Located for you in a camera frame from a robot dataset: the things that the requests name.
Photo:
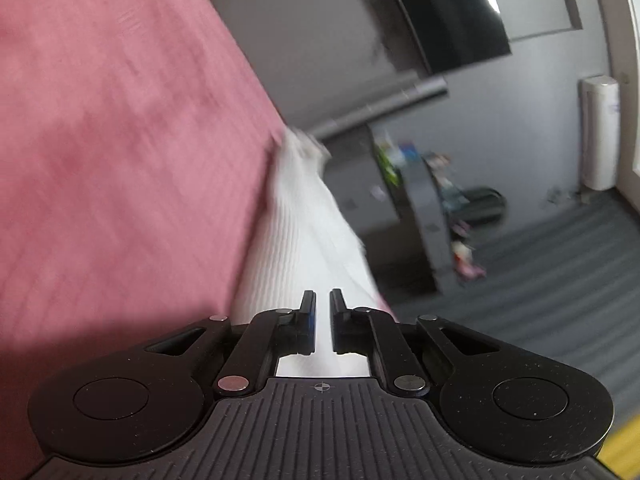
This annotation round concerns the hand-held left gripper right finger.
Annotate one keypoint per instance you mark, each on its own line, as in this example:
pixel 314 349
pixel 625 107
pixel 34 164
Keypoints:
pixel 334 327

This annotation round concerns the grey striped rug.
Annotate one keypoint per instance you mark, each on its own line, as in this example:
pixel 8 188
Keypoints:
pixel 545 280

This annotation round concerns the yellow object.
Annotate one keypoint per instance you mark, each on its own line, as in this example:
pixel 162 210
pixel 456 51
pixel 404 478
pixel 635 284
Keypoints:
pixel 625 452

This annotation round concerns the white ribbed sock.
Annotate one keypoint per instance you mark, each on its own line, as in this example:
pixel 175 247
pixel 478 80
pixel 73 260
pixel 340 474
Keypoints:
pixel 305 240

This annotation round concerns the white cylindrical appliance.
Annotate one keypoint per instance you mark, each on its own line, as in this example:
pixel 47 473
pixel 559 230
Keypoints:
pixel 600 135

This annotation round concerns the black round appliance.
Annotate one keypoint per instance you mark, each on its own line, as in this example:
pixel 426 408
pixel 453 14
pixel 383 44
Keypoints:
pixel 482 205

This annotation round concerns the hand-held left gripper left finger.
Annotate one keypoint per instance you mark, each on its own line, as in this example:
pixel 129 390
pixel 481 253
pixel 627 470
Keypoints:
pixel 312 327

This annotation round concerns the black television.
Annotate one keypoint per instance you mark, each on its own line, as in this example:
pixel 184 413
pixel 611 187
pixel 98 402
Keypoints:
pixel 450 15

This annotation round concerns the pink ribbed blanket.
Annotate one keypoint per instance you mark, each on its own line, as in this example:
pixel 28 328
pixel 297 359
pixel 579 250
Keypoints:
pixel 115 150

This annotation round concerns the dark shelf cabinet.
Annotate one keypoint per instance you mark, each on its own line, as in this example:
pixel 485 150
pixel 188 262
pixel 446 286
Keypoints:
pixel 400 225

